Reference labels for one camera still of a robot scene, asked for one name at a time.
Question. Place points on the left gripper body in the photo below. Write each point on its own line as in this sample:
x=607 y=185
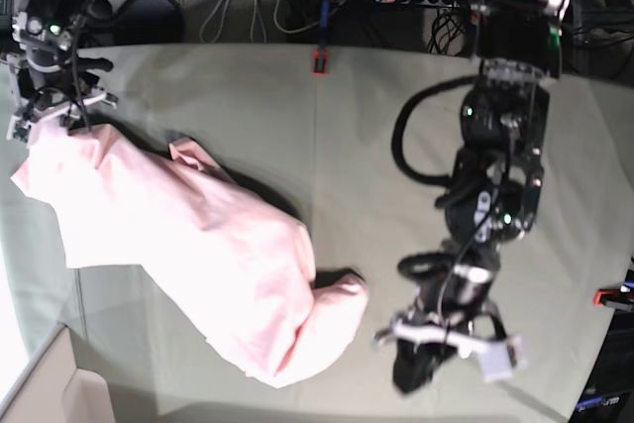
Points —
x=458 y=302

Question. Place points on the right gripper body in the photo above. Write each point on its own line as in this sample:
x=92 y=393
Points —
x=62 y=93

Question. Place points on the pink t-shirt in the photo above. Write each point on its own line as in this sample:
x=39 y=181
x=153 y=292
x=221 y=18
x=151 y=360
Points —
x=241 y=270

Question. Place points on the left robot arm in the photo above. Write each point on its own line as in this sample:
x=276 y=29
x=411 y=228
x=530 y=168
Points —
x=491 y=197

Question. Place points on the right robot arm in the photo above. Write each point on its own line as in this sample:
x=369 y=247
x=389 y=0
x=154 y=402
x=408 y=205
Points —
x=49 y=31

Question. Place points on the red black table clamp right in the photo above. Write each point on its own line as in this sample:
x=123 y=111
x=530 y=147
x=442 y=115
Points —
x=616 y=298

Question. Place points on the red black table clamp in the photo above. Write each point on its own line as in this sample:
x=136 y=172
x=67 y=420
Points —
x=319 y=61
x=616 y=298

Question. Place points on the green table cloth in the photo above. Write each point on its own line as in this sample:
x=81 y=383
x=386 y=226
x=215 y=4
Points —
x=323 y=142

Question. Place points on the red black table clamp centre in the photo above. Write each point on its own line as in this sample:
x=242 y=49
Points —
x=319 y=61

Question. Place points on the beige cardboard box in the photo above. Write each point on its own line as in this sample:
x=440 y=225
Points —
x=52 y=388

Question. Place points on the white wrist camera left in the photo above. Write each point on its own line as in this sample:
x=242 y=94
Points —
x=499 y=360

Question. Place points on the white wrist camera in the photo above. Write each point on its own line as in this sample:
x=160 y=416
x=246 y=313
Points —
x=18 y=129
x=499 y=360

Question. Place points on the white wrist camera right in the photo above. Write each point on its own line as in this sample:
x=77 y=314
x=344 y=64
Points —
x=18 y=129

